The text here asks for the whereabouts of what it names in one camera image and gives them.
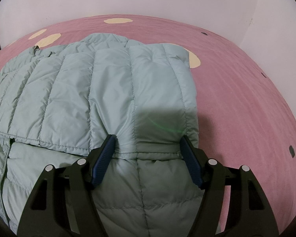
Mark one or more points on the pink spotted bed sheet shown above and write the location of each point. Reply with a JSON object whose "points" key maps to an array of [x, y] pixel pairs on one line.
{"points": [[236, 98]]}

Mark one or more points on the light green puffer jacket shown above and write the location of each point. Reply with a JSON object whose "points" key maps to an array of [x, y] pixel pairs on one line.
{"points": [[93, 98]]}

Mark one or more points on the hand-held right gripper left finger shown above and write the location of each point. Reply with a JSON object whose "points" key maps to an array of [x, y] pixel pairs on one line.
{"points": [[104, 156]]}

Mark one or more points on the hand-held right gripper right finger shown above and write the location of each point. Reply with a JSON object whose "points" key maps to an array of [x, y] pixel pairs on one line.
{"points": [[190, 158]]}

